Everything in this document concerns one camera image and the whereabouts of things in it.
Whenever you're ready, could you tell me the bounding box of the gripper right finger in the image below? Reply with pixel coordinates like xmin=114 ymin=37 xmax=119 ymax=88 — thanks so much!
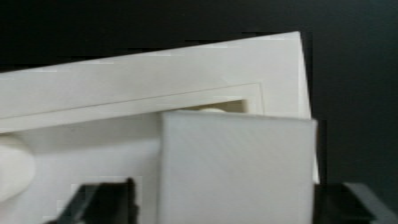
xmin=314 ymin=182 xmax=398 ymax=224

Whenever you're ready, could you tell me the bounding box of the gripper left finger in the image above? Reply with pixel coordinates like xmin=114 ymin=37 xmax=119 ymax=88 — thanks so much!
xmin=44 ymin=178 xmax=140 ymax=224

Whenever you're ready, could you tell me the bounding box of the white table leg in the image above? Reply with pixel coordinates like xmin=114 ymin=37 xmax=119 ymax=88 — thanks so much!
xmin=158 ymin=111 xmax=316 ymax=224

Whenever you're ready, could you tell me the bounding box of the white square tabletop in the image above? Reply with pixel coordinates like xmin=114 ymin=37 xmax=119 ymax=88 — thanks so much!
xmin=0 ymin=33 xmax=313 ymax=224

